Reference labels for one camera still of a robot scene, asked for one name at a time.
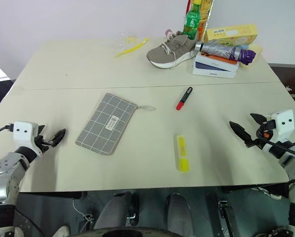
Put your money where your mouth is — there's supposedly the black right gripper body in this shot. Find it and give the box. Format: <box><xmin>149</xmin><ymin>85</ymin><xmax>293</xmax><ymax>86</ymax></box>
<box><xmin>250</xmin><ymin>119</ymin><xmax>278</xmax><ymax>149</ymax></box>

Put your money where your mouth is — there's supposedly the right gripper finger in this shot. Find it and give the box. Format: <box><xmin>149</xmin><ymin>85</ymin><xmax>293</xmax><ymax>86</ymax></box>
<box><xmin>250</xmin><ymin>113</ymin><xmax>268</xmax><ymax>126</ymax></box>
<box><xmin>229</xmin><ymin>120</ymin><xmax>253</xmax><ymax>148</ymax></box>

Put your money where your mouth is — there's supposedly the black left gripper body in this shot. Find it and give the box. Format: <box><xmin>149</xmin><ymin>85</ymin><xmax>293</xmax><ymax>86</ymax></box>
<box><xmin>34</xmin><ymin>134</ymin><xmax>54</xmax><ymax>156</ymax></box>

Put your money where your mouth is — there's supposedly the grey checked pencil case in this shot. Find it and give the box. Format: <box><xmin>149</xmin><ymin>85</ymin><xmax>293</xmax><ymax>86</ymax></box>
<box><xmin>75</xmin><ymin>92</ymin><xmax>156</xmax><ymax>156</ymax></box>

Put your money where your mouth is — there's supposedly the white phone box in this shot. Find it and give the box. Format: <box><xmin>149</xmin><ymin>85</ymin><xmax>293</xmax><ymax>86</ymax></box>
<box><xmin>192</xmin><ymin>65</ymin><xmax>239</xmax><ymax>79</ymax></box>

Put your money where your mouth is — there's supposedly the black red marker pen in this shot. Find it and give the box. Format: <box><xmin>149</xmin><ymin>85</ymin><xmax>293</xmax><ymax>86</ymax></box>
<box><xmin>175</xmin><ymin>86</ymin><xmax>194</xmax><ymax>111</ymax></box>

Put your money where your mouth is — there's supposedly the orange topped phone box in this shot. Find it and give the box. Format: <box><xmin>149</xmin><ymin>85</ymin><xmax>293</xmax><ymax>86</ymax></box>
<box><xmin>194</xmin><ymin>51</ymin><xmax>240</xmax><ymax>73</ymax></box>

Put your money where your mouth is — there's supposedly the silver purple folded umbrella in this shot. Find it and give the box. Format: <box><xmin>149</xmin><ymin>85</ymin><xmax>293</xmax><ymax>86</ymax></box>
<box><xmin>194</xmin><ymin>40</ymin><xmax>257</xmax><ymax>66</ymax></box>

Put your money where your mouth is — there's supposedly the yellow cardboard box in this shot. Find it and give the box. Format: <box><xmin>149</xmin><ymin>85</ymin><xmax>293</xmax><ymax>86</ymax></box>
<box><xmin>203</xmin><ymin>23</ymin><xmax>259</xmax><ymax>46</ymax></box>

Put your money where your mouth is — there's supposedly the white shoe on floor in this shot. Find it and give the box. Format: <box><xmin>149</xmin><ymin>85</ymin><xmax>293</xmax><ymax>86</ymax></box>
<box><xmin>52</xmin><ymin>225</ymin><xmax>71</xmax><ymax>237</ymax></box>

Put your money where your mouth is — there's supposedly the grey rounded leg shape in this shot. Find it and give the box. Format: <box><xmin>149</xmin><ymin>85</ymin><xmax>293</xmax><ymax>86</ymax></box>
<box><xmin>93</xmin><ymin>192</ymin><xmax>133</xmax><ymax>231</ymax></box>
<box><xmin>166</xmin><ymin>193</ymin><xmax>195</xmax><ymax>237</ymax></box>

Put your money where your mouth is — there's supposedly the grey white-soled sneaker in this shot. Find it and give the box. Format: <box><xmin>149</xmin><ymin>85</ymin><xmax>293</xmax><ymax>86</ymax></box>
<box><xmin>146</xmin><ymin>29</ymin><xmax>198</xmax><ymax>69</ymax></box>

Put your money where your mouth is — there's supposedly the yellow toothbrush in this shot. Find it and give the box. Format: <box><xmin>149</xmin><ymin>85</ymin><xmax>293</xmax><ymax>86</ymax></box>
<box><xmin>114</xmin><ymin>37</ymin><xmax>150</xmax><ymax>59</ymax></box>

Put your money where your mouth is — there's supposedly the green plastic drink bottle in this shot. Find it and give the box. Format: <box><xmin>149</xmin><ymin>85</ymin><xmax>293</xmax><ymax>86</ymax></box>
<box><xmin>182</xmin><ymin>2</ymin><xmax>203</xmax><ymax>40</ymax></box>

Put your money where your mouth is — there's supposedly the yellow orange snack tube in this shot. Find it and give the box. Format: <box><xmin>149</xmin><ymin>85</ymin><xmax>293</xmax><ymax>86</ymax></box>
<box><xmin>197</xmin><ymin>0</ymin><xmax>215</xmax><ymax>41</ymax></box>

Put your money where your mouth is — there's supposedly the clear plastic wrapper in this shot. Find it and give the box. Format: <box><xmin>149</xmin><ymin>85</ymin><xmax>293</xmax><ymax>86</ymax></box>
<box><xmin>117</xmin><ymin>31</ymin><xmax>141</xmax><ymax>50</ymax></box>

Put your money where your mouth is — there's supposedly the dark round base shape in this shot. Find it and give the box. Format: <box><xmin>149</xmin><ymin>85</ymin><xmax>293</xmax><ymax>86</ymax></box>
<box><xmin>86</xmin><ymin>226</ymin><xmax>185</xmax><ymax>237</ymax></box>

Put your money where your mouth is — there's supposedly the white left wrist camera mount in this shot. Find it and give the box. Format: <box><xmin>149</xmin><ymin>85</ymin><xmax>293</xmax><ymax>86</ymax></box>
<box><xmin>12</xmin><ymin>121</ymin><xmax>40</xmax><ymax>157</ymax></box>

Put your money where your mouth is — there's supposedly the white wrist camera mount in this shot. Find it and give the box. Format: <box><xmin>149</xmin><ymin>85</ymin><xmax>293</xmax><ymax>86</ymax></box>
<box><xmin>266</xmin><ymin>109</ymin><xmax>294</xmax><ymax>143</ymax></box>
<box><xmin>12</xmin><ymin>121</ymin><xmax>40</xmax><ymax>157</ymax></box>

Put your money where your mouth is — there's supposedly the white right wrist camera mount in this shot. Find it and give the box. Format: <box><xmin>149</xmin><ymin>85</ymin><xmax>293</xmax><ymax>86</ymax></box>
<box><xmin>266</xmin><ymin>109</ymin><xmax>294</xmax><ymax>143</ymax></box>

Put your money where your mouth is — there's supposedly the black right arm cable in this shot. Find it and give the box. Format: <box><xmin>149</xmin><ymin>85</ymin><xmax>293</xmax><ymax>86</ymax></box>
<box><xmin>258</xmin><ymin>133</ymin><xmax>295</xmax><ymax>160</ymax></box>

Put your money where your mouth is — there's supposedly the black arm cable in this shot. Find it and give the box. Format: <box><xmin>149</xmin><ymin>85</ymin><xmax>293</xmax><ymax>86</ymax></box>
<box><xmin>258</xmin><ymin>133</ymin><xmax>295</xmax><ymax>160</ymax></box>
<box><xmin>0</xmin><ymin>124</ymin><xmax>14</xmax><ymax>139</ymax></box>

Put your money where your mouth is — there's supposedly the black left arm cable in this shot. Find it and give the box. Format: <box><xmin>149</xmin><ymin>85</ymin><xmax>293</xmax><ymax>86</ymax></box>
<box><xmin>0</xmin><ymin>124</ymin><xmax>14</xmax><ymax>139</ymax></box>

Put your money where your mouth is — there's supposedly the thin white floor cable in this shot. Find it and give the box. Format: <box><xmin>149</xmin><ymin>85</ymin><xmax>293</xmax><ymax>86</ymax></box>
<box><xmin>72</xmin><ymin>198</ymin><xmax>93</xmax><ymax>223</ymax></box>

